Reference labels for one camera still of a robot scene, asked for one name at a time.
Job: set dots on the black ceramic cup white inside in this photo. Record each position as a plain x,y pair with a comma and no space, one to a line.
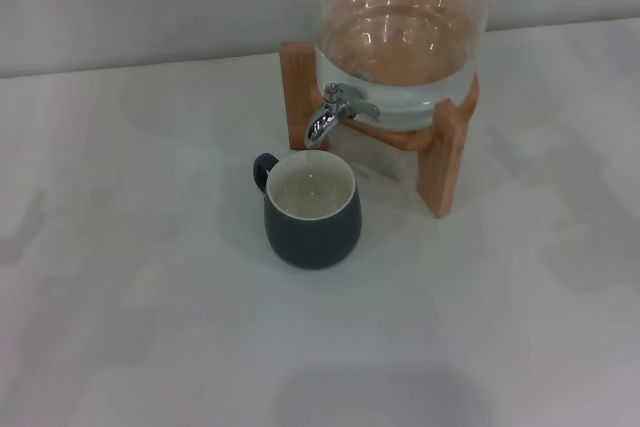
315,242

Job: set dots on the chrome faucet tap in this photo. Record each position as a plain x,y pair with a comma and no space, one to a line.
320,126

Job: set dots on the wooden dispenser stand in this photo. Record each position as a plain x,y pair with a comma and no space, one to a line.
442,172

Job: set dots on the glass water dispenser jar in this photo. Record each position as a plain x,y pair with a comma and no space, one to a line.
400,47

